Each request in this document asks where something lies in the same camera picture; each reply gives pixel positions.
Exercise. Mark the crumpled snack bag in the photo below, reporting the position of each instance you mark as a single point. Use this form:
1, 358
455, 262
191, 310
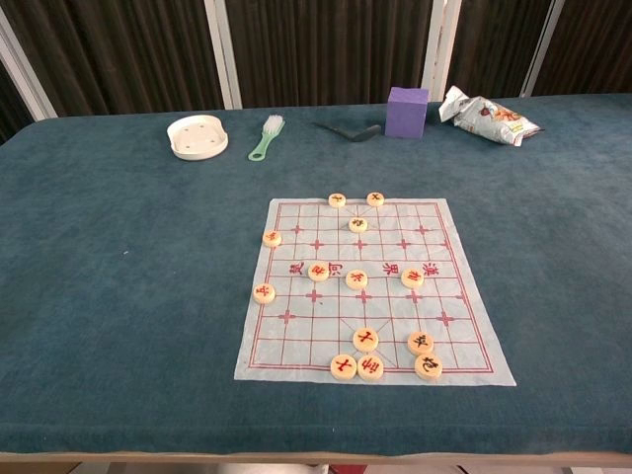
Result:
486, 121

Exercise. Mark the white frame post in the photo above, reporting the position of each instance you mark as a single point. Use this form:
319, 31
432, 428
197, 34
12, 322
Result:
543, 47
437, 44
223, 49
24, 64

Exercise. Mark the purple cube box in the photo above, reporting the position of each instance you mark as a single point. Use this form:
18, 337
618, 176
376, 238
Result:
405, 113

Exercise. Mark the round wooden chess piece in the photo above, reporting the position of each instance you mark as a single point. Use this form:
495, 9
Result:
264, 293
412, 278
318, 271
356, 279
375, 198
366, 339
358, 224
271, 238
420, 343
428, 367
343, 367
371, 367
337, 200

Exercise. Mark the white round plastic dish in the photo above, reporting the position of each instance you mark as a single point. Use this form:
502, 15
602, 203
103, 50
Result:
197, 136

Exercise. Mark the white chinese chess board sheet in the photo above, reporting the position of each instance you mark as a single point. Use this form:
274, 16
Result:
316, 321

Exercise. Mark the teal table cloth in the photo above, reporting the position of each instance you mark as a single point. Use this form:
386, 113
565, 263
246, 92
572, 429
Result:
123, 271

